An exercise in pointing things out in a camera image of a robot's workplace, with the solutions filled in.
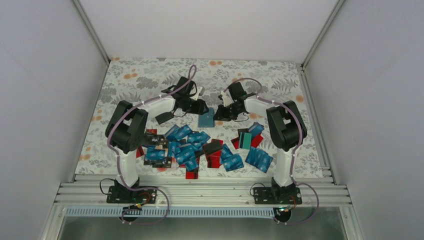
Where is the blue leather card holder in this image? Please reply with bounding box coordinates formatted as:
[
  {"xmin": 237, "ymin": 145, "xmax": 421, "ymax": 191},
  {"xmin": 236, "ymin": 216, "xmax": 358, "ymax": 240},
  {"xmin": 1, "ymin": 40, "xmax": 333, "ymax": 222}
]
[{"xmin": 198, "ymin": 107, "xmax": 215, "ymax": 128}]

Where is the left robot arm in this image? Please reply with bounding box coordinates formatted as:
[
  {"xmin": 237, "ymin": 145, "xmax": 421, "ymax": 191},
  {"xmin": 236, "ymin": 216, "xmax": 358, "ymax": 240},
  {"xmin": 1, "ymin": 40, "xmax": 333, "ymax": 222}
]
[{"xmin": 105, "ymin": 77, "xmax": 209, "ymax": 203}]

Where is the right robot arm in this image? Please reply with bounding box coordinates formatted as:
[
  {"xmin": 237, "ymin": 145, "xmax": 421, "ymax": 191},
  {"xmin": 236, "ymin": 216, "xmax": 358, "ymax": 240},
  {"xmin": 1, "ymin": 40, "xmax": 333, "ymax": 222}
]
[{"xmin": 214, "ymin": 81, "xmax": 308, "ymax": 204}]

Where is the teal black stripe card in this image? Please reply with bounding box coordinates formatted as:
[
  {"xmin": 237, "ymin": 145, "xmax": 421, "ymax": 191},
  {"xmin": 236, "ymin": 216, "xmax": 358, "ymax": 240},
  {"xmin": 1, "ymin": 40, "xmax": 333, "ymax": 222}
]
[{"xmin": 238, "ymin": 132, "xmax": 252, "ymax": 150}]

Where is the red card right side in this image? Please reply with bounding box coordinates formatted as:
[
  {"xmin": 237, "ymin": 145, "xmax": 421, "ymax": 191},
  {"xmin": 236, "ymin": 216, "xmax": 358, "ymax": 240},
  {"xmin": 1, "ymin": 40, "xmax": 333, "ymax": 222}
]
[{"xmin": 250, "ymin": 134, "xmax": 264, "ymax": 148}]

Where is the red card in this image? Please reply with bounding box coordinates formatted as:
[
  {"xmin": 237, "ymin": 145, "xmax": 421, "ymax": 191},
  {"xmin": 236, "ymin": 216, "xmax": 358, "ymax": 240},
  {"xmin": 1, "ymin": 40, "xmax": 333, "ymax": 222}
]
[
  {"xmin": 250, "ymin": 134, "xmax": 264, "ymax": 148},
  {"xmin": 185, "ymin": 168, "xmax": 199, "ymax": 180}
]

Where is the blue cards right stack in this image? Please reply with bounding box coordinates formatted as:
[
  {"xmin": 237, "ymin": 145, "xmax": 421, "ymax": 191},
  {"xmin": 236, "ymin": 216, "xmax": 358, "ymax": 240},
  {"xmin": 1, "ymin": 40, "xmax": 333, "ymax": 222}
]
[{"xmin": 245, "ymin": 147, "xmax": 274, "ymax": 173}]

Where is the black visa card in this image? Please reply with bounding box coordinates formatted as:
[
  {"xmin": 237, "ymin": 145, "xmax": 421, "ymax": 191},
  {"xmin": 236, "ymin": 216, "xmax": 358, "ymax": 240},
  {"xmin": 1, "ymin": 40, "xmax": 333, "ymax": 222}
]
[{"xmin": 141, "ymin": 132, "xmax": 169, "ymax": 148}]

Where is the red card front centre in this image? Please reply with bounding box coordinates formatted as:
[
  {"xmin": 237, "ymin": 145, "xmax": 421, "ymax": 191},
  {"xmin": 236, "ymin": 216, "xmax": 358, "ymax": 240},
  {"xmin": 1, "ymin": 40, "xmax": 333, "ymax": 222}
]
[{"xmin": 185, "ymin": 168, "xmax": 199, "ymax": 180}]

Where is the floral patterned table mat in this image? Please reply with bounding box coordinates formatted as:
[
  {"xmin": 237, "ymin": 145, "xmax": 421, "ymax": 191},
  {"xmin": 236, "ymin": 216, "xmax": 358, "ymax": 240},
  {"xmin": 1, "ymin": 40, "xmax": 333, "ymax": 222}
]
[{"xmin": 75, "ymin": 57, "xmax": 324, "ymax": 180}]

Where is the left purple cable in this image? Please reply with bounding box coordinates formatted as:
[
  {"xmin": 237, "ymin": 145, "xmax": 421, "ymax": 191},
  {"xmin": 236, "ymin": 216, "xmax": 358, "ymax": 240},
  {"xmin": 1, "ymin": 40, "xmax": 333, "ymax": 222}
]
[{"xmin": 106, "ymin": 64, "xmax": 198, "ymax": 193}]

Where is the purple cable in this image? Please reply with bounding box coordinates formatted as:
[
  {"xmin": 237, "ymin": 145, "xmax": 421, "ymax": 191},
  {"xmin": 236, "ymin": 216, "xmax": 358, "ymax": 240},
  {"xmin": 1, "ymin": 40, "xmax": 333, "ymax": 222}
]
[
  {"xmin": 223, "ymin": 77, "xmax": 321, "ymax": 200},
  {"xmin": 106, "ymin": 64, "xmax": 198, "ymax": 193}
]

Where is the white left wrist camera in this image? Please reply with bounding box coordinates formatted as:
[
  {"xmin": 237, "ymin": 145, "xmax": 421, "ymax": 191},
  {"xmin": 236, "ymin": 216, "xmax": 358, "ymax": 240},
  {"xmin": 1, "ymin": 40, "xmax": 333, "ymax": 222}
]
[{"xmin": 191, "ymin": 87, "xmax": 205, "ymax": 101}]

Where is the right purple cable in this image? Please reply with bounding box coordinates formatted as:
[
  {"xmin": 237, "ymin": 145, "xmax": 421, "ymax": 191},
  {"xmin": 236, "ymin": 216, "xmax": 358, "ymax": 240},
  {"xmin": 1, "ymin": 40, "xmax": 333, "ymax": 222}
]
[{"xmin": 223, "ymin": 77, "xmax": 321, "ymax": 200}]

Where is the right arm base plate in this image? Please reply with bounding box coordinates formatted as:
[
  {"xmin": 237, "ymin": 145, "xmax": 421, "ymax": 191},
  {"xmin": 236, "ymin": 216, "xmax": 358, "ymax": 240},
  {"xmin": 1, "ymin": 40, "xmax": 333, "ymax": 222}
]
[{"xmin": 252, "ymin": 186, "xmax": 303, "ymax": 205}]

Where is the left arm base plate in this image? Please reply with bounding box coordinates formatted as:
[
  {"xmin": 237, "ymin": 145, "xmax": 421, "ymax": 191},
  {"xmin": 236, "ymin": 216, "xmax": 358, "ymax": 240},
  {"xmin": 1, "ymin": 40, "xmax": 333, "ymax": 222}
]
[{"xmin": 106, "ymin": 185, "xmax": 157, "ymax": 205}]

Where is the aluminium rail frame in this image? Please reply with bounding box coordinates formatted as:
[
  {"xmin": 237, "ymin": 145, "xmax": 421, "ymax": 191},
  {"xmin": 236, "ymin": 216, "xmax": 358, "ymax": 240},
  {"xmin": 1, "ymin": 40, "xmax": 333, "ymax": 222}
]
[{"xmin": 54, "ymin": 174, "xmax": 352, "ymax": 207}]

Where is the grey perforated cable duct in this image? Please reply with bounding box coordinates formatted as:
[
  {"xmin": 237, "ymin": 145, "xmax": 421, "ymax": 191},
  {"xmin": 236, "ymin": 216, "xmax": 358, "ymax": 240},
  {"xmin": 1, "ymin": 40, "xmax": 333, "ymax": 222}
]
[{"xmin": 64, "ymin": 206, "xmax": 274, "ymax": 219}]

